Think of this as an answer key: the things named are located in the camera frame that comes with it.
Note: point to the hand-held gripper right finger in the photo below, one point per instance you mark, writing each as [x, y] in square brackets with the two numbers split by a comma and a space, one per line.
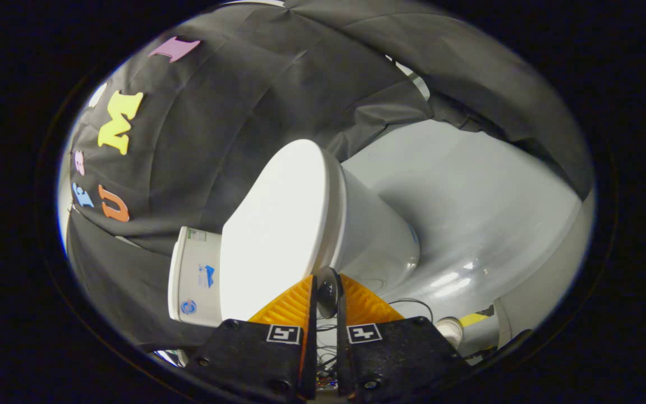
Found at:
[342, 348]

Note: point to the black backdrop cloth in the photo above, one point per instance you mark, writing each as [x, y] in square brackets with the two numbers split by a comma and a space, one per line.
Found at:
[244, 112]

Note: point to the white round cap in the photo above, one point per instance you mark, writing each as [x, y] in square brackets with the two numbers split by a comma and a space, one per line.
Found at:
[451, 331]

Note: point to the white toilet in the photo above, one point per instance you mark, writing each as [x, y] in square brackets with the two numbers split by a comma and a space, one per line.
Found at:
[373, 235]

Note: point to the white toilet lid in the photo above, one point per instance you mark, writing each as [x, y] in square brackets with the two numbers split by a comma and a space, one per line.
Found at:
[272, 235]

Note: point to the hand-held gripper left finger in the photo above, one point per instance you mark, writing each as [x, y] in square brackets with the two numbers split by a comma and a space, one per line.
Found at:
[312, 342]

